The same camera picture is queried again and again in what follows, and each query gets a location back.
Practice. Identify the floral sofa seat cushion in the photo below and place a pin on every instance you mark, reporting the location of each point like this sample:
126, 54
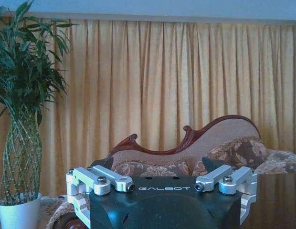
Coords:
281, 161

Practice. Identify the white plant pot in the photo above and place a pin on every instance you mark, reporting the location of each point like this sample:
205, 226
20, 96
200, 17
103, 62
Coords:
19, 214

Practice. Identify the green braided bamboo plant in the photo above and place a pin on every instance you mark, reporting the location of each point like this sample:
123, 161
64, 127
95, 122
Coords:
24, 71

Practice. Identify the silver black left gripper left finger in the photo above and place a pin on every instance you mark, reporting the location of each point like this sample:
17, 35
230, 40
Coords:
84, 177

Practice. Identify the flat floral brown cushion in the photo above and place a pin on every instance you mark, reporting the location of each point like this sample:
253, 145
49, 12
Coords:
150, 169

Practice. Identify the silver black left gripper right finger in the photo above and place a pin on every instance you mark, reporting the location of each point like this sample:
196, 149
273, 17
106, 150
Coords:
241, 177

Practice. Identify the wooden curtain pelmet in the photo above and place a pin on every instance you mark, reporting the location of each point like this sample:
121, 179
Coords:
162, 18

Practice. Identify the carved wood frame sofa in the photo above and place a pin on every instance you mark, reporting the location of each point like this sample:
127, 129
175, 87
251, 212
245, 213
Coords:
210, 136

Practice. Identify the golden pleated curtain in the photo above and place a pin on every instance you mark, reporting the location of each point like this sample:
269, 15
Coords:
148, 83

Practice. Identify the plump floral brown cushion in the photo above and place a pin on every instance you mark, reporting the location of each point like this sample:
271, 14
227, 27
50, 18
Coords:
236, 152

